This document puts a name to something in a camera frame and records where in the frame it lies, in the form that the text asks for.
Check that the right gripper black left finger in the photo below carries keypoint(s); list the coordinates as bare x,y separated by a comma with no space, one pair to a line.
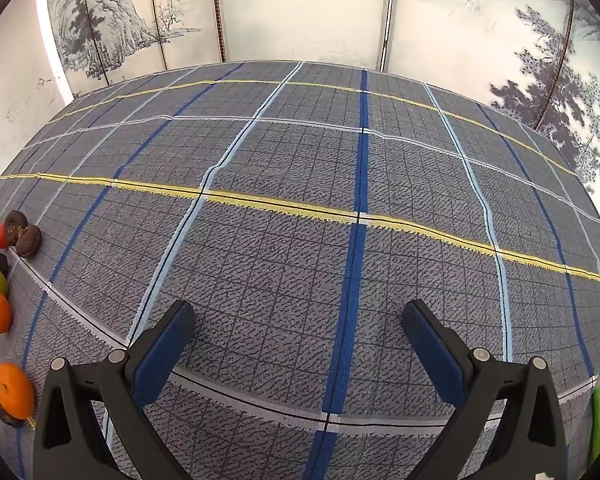
69,443

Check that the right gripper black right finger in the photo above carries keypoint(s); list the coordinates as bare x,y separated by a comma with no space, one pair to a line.
520,399

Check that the small red fruit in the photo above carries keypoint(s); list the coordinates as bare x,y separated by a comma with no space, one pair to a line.
3,242

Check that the grey plaid tablecloth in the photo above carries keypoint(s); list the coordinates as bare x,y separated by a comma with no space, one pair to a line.
297,207

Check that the painted folding screen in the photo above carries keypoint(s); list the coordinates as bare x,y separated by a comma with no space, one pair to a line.
538,60

